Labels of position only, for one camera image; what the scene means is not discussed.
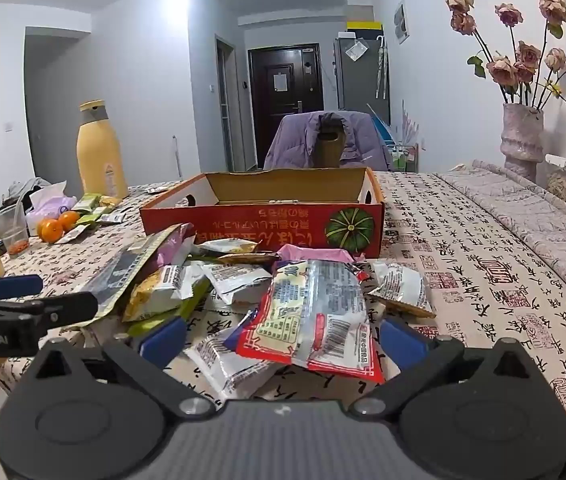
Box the clear plastic cup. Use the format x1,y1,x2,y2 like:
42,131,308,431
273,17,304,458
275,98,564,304
0,203,30,256

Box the grey interior door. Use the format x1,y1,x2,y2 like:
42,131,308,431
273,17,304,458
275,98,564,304
215,35,246,171

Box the white folded umbrella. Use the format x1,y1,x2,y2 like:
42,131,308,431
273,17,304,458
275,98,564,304
375,37,389,100

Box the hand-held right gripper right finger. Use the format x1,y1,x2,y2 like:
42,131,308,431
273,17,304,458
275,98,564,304
350,316,540,418

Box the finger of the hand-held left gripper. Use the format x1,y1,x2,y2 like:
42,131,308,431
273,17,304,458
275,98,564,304
0,292,100,333
0,275,44,301

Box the dark front door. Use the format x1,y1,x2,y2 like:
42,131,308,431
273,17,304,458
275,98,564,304
248,46,321,168

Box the pile of assorted snack packets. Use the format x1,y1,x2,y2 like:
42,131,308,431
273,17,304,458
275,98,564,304
80,222,436,401

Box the white plastic bag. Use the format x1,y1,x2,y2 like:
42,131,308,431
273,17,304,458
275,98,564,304
25,182,78,226

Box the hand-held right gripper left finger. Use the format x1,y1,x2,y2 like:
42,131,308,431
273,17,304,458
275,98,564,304
27,316,216,418

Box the pink quilted cloth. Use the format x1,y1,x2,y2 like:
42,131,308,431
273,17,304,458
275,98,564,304
436,160,566,328

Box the grey cloth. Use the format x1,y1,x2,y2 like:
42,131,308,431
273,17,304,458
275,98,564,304
0,177,66,206

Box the brown wooden chair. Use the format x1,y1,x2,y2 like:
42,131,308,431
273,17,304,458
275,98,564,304
313,127,346,168

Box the pink ceramic vase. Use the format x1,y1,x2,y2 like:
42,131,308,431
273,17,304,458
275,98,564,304
500,103,545,183

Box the glass jar white lid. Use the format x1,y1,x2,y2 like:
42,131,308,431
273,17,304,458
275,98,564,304
546,155,566,206

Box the wall picture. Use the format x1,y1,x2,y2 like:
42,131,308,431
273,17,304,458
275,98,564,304
394,0,410,43

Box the yellow thermos bottle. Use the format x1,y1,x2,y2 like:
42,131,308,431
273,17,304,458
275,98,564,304
76,100,128,200

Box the purple jacket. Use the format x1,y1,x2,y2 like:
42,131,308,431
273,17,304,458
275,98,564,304
263,110,393,172

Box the dried pink roses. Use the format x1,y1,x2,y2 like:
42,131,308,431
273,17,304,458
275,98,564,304
446,0,566,108

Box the grey refrigerator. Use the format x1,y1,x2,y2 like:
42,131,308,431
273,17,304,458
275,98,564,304
334,32,391,126

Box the red cardboard box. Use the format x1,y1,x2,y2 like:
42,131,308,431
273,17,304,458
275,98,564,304
139,166,385,261

